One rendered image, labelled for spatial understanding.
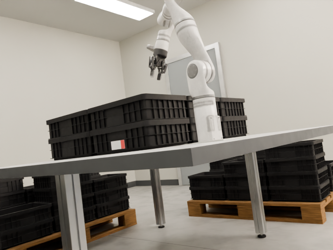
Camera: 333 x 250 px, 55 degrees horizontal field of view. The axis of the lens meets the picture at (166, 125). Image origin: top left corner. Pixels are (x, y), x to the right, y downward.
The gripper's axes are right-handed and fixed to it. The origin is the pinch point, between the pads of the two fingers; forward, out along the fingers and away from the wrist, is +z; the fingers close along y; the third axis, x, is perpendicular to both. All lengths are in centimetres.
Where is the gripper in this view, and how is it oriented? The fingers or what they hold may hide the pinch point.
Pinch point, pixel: (155, 76)
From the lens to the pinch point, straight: 173.6
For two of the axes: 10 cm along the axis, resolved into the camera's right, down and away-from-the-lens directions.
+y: 5.8, 1.6, 8.0
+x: -7.9, -1.3, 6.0
